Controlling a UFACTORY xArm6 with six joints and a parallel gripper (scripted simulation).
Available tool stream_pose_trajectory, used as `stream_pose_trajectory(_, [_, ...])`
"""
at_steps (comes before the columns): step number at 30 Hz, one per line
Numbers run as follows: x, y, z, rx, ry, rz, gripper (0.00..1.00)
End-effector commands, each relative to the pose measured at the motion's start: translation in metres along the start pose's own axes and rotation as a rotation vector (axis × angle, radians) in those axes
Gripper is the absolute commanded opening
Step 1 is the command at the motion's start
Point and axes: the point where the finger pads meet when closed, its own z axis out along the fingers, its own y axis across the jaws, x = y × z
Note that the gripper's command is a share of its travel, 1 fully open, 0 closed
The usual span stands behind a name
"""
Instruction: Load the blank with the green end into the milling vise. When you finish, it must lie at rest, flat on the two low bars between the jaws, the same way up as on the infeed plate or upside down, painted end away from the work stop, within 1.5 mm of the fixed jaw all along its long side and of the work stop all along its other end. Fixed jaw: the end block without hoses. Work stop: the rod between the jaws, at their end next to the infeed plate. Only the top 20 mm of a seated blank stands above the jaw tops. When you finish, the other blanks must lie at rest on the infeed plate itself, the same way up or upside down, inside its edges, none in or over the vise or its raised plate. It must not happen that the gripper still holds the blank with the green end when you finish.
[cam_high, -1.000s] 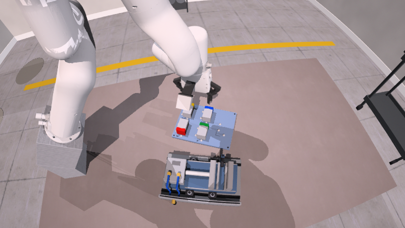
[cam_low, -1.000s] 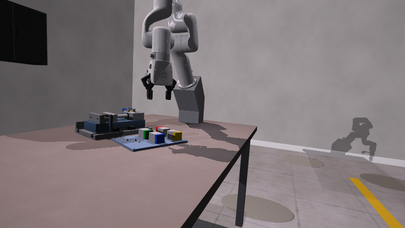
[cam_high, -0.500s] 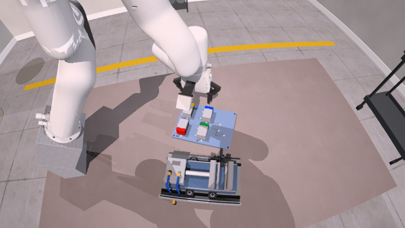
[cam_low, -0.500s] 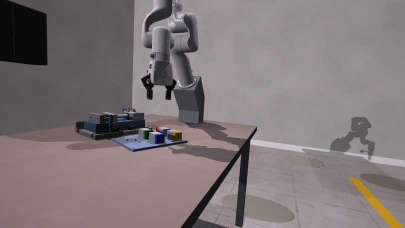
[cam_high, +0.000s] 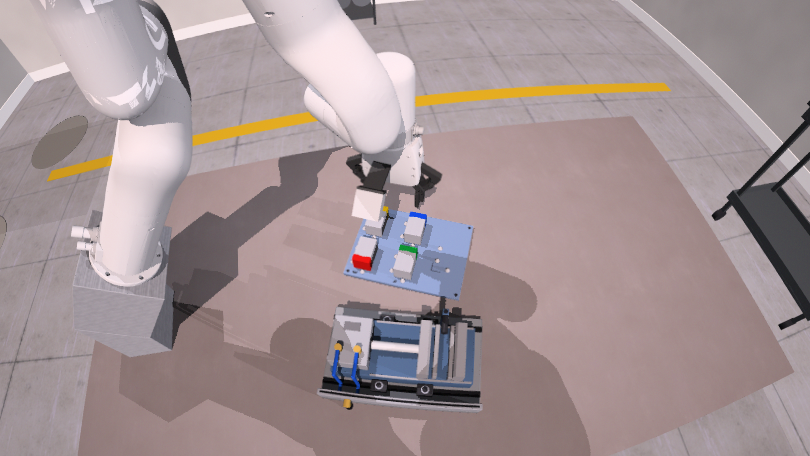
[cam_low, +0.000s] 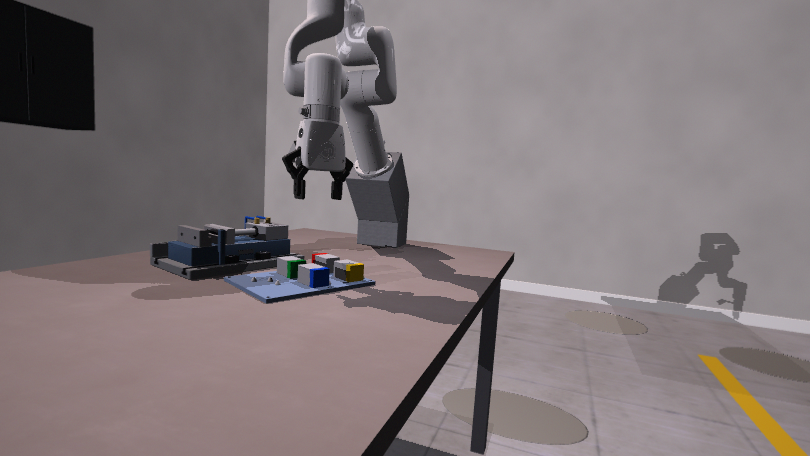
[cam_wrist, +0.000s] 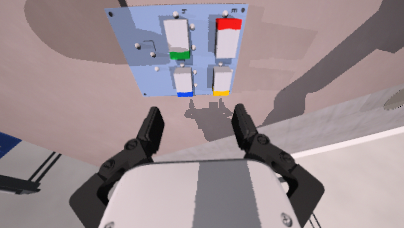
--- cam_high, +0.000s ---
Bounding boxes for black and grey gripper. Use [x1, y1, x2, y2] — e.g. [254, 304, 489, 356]
[346, 135, 442, 208]

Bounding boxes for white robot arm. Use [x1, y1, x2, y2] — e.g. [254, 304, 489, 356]
[30, 0, 424, 287]

